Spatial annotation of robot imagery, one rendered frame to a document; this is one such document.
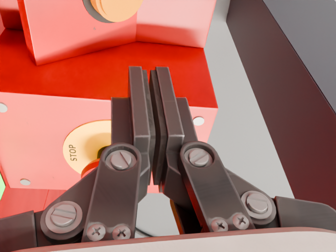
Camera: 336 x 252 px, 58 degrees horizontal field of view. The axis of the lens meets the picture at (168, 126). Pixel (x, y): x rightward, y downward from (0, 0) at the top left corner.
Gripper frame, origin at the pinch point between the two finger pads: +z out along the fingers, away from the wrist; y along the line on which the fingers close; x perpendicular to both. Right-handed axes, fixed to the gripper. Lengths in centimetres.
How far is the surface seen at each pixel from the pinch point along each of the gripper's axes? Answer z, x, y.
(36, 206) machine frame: 30, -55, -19
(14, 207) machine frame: 22, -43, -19
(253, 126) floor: 79, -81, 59
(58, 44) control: 10.9, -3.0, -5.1
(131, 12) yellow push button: 12.4, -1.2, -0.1
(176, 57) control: 12.0, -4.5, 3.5
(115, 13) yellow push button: 11.7, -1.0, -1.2
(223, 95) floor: 81, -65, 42
